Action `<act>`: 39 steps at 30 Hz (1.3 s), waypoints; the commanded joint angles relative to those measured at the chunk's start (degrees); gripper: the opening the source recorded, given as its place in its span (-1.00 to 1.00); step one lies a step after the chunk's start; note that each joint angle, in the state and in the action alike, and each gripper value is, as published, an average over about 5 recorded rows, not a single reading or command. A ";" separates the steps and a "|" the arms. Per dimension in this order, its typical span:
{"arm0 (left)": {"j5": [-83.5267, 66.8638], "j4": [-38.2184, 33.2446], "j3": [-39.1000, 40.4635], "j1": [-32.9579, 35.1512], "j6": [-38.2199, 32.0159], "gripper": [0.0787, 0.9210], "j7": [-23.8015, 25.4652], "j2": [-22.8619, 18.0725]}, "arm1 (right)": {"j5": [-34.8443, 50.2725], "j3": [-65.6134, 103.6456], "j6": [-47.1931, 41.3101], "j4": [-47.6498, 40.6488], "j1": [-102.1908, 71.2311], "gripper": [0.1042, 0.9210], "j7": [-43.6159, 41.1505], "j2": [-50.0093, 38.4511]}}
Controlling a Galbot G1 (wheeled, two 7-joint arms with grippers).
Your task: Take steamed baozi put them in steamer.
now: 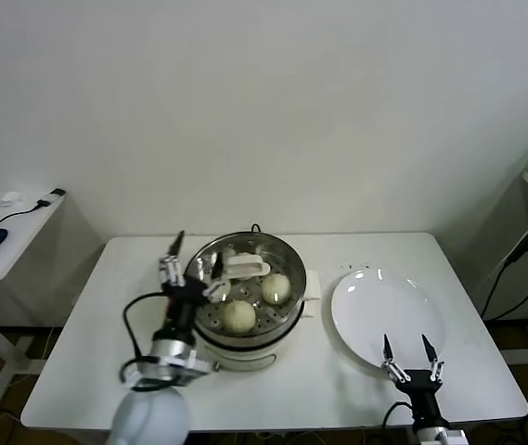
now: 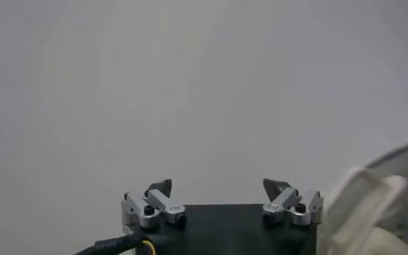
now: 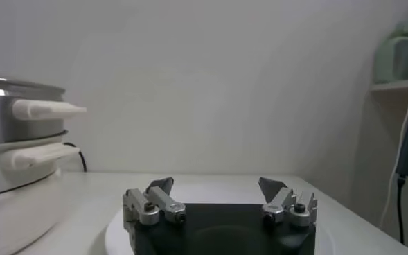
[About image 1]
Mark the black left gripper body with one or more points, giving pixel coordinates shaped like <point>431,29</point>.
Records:
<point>184,301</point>

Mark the white steamed baozi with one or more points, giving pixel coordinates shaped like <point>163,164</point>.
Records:
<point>276,288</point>
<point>239,316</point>

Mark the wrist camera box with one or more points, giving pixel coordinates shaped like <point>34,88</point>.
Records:
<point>449,436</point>
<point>194,368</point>

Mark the white side table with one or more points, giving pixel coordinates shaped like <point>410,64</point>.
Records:
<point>22,232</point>

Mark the white round plate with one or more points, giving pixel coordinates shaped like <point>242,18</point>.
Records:
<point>384,315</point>

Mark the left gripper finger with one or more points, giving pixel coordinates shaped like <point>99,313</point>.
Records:
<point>171,269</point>
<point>217,287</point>

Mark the cream electric cooker base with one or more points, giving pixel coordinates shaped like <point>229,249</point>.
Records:
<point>245,359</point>

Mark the white crumpled tissue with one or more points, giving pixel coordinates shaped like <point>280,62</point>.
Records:
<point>12,199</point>

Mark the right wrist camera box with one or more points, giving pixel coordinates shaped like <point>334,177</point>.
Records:
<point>449,436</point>

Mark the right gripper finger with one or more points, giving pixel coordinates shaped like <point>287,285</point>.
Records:
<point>394,368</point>
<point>436,366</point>

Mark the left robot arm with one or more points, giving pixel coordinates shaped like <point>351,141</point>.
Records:
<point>152,417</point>

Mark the perforated steel steamer basket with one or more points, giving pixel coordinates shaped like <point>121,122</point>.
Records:
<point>291,259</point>

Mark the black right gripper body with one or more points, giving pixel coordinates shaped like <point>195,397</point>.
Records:
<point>423,389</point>

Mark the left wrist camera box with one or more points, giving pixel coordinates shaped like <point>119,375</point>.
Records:
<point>194,368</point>

